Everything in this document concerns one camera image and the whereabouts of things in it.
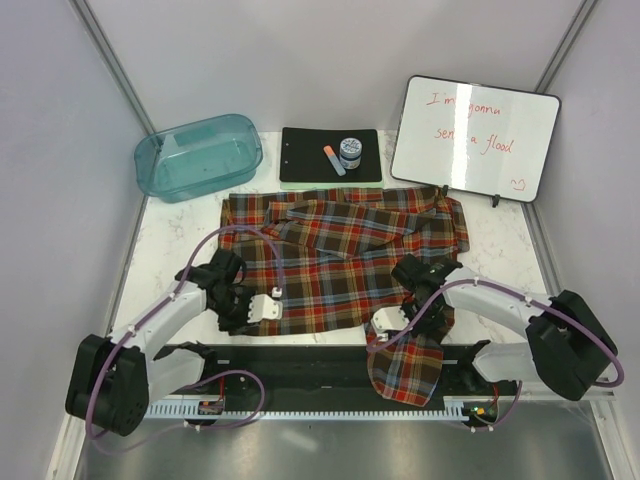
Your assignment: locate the plaid long sleeve shirt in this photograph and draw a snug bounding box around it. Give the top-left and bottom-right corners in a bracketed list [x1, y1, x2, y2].
[217, 186, 472, 408]

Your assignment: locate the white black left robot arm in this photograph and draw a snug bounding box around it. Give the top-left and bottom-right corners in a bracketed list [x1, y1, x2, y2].
[65, 249, 281, 437]

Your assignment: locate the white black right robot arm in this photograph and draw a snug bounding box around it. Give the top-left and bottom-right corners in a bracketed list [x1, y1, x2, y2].
[372, 255, 624, 401]

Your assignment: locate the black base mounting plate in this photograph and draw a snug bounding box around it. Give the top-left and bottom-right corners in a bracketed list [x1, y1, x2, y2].
[149, 341, 523, 414]

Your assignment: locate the green mat under clipboard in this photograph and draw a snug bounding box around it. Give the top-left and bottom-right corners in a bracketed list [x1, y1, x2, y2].
[280, 181, 384, 191]

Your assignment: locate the teal plastic bin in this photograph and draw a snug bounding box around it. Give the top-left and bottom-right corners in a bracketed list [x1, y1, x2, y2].
[133, 114, 263, 203]

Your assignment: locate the black clipboard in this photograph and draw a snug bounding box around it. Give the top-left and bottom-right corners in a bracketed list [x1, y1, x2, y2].
[279, 127, 383, 188]

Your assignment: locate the blue orange marker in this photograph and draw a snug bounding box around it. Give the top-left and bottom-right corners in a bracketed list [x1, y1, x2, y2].
[323, 145, 346, 177]

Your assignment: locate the white dry-erase board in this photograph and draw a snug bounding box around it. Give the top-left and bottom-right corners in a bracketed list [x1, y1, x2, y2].
[390, 75, 561, 203]

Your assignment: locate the small blue white jar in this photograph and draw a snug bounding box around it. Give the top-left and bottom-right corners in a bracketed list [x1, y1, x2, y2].
[339, 137, 363, 170]

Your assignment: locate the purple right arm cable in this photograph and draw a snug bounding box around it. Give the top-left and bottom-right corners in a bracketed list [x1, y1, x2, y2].
[364, 278, 626, 435]

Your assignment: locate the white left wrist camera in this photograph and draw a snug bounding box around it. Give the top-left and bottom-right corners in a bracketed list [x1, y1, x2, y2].
[247, 294, 284, 324]

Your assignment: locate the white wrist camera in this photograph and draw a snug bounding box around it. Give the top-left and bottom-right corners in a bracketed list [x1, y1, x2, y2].
[247, 294, 284, 324]
[371, 306, 410, 336]

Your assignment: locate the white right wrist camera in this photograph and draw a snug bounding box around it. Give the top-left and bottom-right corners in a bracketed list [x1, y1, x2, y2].
[371, 306, 410, 336]

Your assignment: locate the white slotted cable duct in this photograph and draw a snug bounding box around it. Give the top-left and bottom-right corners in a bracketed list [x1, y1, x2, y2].
[144, 390, 489, 422]

